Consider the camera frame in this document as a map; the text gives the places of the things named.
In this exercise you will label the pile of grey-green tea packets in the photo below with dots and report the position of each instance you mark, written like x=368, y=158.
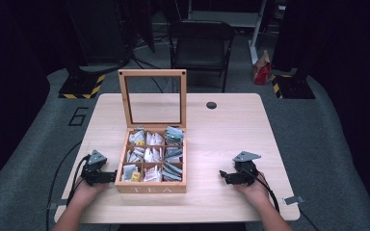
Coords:
x=173, y=153

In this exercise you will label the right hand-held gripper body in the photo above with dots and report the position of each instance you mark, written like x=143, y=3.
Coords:
x=245, y=171

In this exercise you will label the wooden tea box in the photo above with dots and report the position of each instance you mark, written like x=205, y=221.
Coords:
x=151, y=188

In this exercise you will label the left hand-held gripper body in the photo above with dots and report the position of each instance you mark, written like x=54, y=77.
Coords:
x=93, y=173

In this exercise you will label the pile of white tea bags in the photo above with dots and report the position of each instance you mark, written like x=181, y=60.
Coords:
x=145, y=155

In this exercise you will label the red paper bag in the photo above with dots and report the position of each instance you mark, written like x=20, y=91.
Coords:
x=262, y=69

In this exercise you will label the black folding chair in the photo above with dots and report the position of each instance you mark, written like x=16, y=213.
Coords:
x=200, y=48

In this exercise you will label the grey metal table bracket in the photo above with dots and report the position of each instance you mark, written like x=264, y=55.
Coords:
x=293, y=200
x=56, y=205

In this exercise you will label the person's right hand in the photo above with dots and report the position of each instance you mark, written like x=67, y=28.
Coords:
x=253, y=191

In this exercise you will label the striped black stand base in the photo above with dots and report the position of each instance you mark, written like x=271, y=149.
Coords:
x=292, y=86
x=82, y=86

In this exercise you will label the person's left hand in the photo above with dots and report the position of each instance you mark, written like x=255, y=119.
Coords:
x=85, y=192

